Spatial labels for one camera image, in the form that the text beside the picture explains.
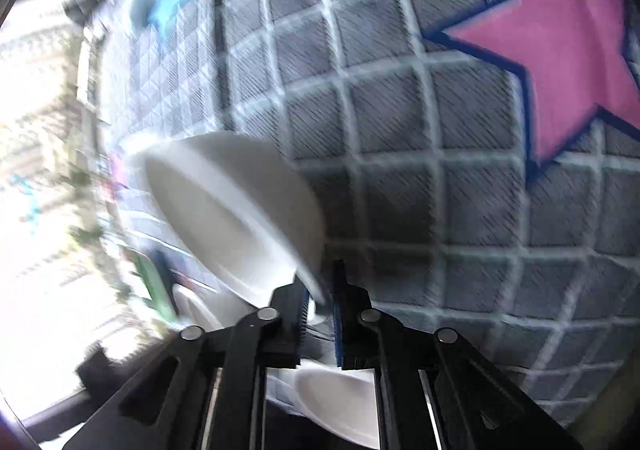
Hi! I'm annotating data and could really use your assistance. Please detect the green plastic plate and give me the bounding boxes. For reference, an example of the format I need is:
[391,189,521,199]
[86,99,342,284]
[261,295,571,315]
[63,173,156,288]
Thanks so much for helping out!
[132,250,178,323]

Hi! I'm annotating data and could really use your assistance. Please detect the checkered grey tablecloth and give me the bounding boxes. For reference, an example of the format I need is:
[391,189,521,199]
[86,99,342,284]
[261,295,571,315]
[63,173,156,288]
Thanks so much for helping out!
[92,0,639,424]

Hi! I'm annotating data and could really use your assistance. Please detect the small white bowl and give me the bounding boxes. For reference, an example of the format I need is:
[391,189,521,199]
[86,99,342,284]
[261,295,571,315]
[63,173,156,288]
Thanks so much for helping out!
[129,132,332,314]
[267,360,380,449]

